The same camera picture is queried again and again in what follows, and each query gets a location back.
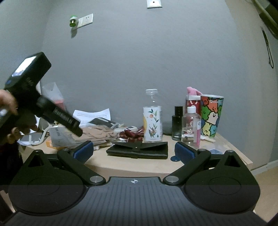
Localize white plastic hanger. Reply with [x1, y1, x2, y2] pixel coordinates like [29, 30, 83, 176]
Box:
[28, 119, 58, 146]

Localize dark perfume bottle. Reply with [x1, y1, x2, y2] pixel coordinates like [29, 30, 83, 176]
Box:
[171, 106, 183, 141]

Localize white printed paper sheet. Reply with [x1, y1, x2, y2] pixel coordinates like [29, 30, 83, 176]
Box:
[73, 108, 111, 127]

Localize black hanging strap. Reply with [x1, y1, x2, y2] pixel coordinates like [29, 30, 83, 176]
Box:
[260, 27, 275, 69]

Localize clear floral label bottle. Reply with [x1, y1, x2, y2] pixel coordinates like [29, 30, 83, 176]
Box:
[143, 88, 163, 143]

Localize black grey tag packet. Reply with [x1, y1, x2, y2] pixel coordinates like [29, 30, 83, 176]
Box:
[89, 117, 120, 129]

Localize green white plug-in device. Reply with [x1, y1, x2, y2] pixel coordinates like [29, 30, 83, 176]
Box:
[69, 15, 79, 28]

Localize clear plastic bag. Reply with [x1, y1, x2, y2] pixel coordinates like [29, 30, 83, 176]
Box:
[42, 82, 66, 110]

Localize white wall socket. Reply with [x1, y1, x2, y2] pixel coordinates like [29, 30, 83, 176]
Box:
[77, 13, 94, 29]

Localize red snack wrappers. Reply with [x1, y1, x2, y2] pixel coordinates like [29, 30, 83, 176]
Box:
[119, 127, 144, 143]

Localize white wall switch plate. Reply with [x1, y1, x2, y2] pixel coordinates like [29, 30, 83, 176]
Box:
[146, 0, 162, 9]

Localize grey printed mailer bag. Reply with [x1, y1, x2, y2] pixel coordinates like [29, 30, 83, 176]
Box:
[49, 127, 87, 148]

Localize black leather wallet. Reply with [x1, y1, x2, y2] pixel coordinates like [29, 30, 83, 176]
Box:
[106, 142, 168, 160]

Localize red bottle pink cap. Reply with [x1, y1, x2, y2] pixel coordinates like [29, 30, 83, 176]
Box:
[185, 87, 202, 115]

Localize orange small box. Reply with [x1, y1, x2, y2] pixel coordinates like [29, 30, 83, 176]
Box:
[46, 140, 65, 150]

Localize clear bottle white cap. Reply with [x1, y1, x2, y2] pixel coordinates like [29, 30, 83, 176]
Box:
[181, 106, 201, 149]

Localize colourful cartoon cup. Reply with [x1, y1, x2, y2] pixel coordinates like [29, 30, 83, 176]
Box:
[201, 94, 224, 138]

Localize person's left hand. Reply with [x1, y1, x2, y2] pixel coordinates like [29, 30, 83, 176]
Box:
[1, 90, 38, 145]

